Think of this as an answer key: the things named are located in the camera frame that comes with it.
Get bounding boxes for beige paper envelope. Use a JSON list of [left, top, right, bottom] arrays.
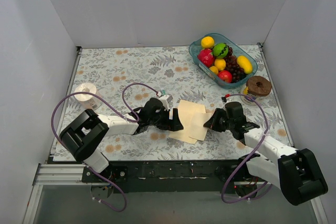
[[169, 100, 206, 144]]

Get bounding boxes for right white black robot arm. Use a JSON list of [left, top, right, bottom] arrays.
[[204, 102, 328, 206]]

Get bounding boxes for small orange lemon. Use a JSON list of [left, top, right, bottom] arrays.
[[209, 66, 219, 75]]

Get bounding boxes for aluminium frame profile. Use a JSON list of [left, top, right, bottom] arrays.
[[22, 163, 92, 224]]

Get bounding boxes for yellow orange fruit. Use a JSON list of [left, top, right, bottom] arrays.
[[201, 36, 215, 49]]

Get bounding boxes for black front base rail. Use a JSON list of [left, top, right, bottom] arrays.
[[81, 159, 263, 195]]

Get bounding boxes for white toilet paper roll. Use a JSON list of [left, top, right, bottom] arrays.
[[75, 82, 102, 110]]

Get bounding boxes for dark purple grapes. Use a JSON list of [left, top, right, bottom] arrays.
[[224, 47, 247, 83]]

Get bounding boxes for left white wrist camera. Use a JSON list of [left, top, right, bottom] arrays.
[[159, 94, 173, 110]]

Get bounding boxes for small yellow lemon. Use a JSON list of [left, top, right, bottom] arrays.
[[214, 58, 226, 71]]

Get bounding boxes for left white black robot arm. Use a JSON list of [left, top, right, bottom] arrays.
[[60, 95, 184, 182]]

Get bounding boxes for red apple toy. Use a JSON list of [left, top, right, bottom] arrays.
[[217, 70, 233, 83]]

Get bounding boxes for red strawberry toy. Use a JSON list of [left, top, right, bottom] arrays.
[[197, 49, 215, 68]]

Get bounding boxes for floral patterned table mat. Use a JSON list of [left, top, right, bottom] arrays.
[[54, 45, 296, 162]]

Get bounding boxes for green watermelon toy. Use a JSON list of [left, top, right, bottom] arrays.
[[213, 43, 229, 59]]

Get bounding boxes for yellow mango toy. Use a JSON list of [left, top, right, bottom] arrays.
[[236, 55, 253, 74]]

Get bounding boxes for white labelled jar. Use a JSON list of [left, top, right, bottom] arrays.
[[240, 86, 265, 105]]

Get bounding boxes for teal plastic fruit basket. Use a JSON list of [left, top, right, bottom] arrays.
[[189, 33, 258, 89]]

